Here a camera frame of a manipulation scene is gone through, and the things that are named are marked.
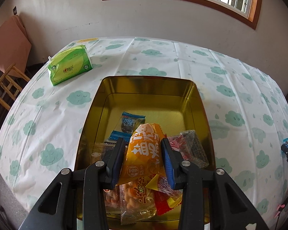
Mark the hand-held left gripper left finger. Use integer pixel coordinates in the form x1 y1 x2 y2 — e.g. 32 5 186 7
25 138 126 230

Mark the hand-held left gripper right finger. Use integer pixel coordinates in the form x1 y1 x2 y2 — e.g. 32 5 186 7
161 139 269 230

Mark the yellow-edged candy packet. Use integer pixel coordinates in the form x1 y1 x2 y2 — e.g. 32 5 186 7
146 174 183 198

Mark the pink snack packet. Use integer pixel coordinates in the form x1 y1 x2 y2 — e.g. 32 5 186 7
167 134 190 161

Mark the orange snack packet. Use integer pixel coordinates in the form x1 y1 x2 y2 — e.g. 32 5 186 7
119 123 167 185

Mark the grey foil packet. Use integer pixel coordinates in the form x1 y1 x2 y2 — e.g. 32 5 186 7
180 130 210 168

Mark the large clear orange-print snack packet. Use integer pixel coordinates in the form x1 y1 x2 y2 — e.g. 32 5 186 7
119 175 157 225

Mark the gold and maroon tin box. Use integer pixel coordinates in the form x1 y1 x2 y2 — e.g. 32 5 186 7
74 76 215 224

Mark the cloud printed tablecloth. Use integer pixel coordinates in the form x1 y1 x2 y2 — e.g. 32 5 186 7
0 37 288 223

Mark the green tissue pack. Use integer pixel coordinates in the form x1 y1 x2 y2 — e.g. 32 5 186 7
47 44 94 87

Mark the light wooden chair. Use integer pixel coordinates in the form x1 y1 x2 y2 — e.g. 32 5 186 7
0 63 30 111

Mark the pink strap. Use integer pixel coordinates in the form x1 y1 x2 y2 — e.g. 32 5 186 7
276 204 286 218

